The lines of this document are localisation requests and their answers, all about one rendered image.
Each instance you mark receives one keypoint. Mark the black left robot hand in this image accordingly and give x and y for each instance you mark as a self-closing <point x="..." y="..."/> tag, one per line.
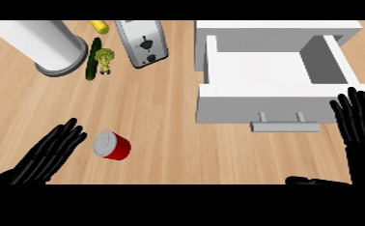
<point x="44" y="159"/>

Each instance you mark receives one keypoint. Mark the white cabinet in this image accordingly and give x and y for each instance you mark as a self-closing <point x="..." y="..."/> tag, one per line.
<point x="266" y="32"/>

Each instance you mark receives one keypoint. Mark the white drawer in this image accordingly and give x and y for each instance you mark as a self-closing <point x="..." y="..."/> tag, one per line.
<point x="279" y="85"/>

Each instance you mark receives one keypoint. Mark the green broccoli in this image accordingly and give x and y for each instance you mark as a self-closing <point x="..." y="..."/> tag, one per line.
<point x="103" y="60"/>

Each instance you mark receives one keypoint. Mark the red can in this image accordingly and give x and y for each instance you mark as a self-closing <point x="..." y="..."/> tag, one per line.
<point x="112" y="145"/>

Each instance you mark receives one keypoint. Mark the yellow corn cob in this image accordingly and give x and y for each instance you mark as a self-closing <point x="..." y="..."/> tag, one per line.
<point x="99" y="26"/>

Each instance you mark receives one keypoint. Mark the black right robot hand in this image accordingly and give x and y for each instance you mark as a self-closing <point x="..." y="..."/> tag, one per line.
<point x="352" y="130"/>

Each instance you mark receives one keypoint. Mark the silver toaster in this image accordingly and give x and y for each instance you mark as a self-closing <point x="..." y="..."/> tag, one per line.
<point x="142" y="42"/>

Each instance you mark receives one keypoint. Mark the green cucumber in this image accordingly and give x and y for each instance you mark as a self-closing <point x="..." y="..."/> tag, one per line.
<point x="91" y="59"/>

